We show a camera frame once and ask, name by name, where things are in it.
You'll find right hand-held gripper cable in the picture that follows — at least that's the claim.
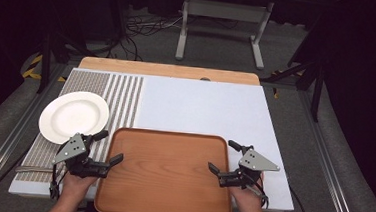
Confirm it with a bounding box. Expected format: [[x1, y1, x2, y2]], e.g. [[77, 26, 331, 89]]
[[250, 175, 315, 212]]

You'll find person's right hand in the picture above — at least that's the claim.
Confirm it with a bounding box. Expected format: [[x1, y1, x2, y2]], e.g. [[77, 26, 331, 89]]
[[226, 185, 265, 212]]

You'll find white metal table frame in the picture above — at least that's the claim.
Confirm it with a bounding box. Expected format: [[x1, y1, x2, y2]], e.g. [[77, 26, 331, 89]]
[[174, 0, 276, 72]]

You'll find aluminium floor rail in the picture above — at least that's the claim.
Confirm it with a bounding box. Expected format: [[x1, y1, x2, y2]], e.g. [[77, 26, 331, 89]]
[[0, 57, 70, 211], [290, 90, 370, 212]]

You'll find left hand-held gripper cable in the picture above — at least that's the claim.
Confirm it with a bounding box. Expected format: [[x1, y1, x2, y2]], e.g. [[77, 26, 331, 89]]
[[48, 163, 66, 201]]

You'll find white round plate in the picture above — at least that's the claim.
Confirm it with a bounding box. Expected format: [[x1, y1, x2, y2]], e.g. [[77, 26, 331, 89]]
[[36, 88, 112, 148]]

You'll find person's left hand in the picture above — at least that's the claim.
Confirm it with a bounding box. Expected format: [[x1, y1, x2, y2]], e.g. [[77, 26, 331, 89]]
[[60, 171, 99, 200]]

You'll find brown wooden tray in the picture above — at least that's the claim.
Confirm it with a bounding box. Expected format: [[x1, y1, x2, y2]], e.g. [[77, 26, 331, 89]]
[[92, 125, 238, 212]]

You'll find hand-held gripper cable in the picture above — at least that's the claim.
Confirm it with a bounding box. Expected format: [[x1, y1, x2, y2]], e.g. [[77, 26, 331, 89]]
[[48, 163, 66, 201], [250, 175, 315, 212]]

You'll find yellow black hazard tape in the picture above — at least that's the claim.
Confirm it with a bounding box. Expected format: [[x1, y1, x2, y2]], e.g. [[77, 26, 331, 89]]
[[21, 52, 69, 83]]

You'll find black metal stand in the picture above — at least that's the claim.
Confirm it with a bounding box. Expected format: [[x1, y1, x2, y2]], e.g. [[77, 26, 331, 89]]
[[261, 55, 326, 123], [36, 32, 92, 97]]

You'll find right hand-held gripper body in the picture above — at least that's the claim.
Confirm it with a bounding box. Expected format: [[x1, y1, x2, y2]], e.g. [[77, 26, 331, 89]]
[[218, 142, 282, 193]]

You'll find white table cover sheet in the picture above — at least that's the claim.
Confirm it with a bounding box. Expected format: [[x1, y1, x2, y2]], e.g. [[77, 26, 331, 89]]
[[7, 63, 304, 212]]

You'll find bundle of floor cables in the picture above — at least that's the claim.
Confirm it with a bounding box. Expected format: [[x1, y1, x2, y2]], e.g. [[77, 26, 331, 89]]
[[122, 10, 185, 64]]

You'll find grey striped placemat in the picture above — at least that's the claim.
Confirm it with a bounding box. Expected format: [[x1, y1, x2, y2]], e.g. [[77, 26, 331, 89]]
[[14, 66, 145, 191]]

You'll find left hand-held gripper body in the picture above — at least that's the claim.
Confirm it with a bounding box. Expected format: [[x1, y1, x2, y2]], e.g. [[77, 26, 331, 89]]
[[51, 131, 113, 181]]

